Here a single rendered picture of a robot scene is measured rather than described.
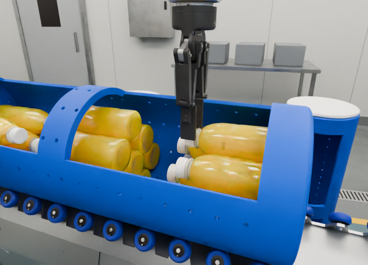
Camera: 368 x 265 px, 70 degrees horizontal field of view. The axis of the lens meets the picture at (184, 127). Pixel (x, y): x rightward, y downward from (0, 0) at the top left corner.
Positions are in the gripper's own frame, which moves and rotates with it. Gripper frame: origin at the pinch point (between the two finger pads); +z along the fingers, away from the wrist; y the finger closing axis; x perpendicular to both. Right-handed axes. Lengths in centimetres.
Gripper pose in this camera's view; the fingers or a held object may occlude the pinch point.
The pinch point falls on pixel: (191, 119)
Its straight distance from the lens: 51.8
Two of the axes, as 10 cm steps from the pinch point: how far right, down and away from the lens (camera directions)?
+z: -0.1, 9.3, 3.8
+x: -9.4, -1.4, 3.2
